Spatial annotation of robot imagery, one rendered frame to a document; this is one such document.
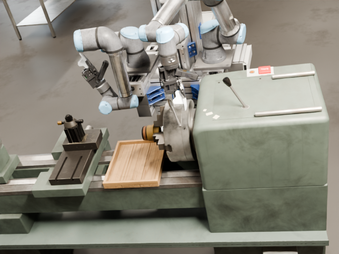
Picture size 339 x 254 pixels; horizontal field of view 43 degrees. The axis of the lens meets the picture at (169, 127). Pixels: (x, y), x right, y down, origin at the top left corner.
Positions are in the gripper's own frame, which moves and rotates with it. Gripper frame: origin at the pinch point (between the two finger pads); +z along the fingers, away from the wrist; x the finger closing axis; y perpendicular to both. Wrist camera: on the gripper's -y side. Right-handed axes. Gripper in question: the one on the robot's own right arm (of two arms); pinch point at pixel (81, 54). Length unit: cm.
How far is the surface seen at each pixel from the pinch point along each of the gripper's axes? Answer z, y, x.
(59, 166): -37, 44, -28
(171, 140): -46, -16, -61
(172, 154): -53, -12, -59
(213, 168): -66, -25, -72
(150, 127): -42, -10, -42
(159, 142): -46, -10, -55
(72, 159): -39, 37, -25
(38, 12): -6, 73, 505
